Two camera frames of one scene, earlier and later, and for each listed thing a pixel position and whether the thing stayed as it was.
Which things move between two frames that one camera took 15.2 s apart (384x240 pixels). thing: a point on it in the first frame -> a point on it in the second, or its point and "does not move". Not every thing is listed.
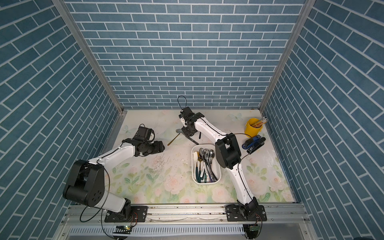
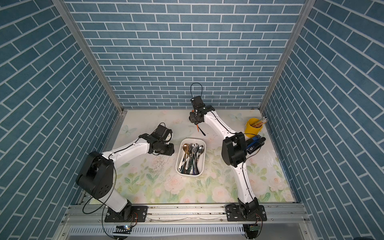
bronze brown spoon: x=173 y=139 -> x=185 y=148
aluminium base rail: x=195 y=212 does not move
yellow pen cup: x=251 y=130 does not move
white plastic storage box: x=205 y=169 -> x=191 y=156
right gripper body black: x=187 y=131 -> x=193 y=118
